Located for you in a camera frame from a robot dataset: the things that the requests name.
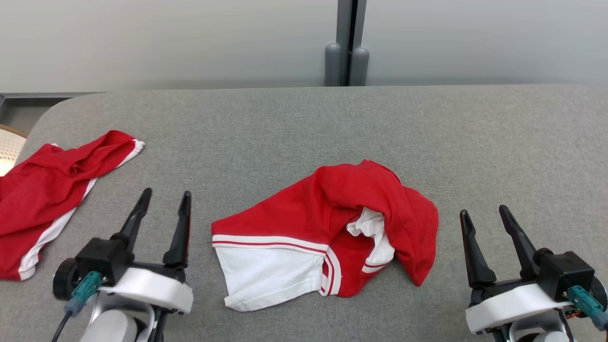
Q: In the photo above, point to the red white-striped shorts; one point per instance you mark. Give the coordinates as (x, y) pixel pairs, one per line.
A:
(33, 199)

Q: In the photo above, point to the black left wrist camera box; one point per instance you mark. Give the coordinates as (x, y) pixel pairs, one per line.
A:
(102, 259)

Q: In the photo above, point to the red white sports shirt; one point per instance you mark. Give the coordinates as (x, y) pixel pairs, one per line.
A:
(304, 213)

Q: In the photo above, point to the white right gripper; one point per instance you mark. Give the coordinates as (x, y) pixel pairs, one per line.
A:
(513, 304)

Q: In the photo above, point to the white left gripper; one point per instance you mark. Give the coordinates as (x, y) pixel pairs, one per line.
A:
(152, 287)

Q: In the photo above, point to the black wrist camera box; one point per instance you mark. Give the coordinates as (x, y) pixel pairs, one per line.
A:
(565, 275)
(102, 259)

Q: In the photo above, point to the grey partition post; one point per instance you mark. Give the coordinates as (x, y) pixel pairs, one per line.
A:
(343, 28)

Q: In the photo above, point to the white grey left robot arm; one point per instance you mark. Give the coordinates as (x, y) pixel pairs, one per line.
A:
(114, 327)

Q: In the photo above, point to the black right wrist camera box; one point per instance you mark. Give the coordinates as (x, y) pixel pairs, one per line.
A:
(565, 275)

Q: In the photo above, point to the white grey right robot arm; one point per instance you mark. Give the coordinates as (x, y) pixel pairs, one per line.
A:
(536, 327)

